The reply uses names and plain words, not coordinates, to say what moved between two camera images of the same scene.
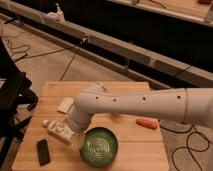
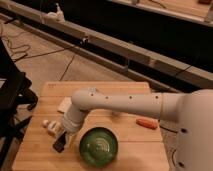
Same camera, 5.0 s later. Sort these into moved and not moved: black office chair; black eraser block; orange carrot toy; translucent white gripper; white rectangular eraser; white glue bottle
Moved: translucent white gripper; black eraser block
Not moved: black office chair; white rectangular eraser; white glue bottle; orange carrot toy
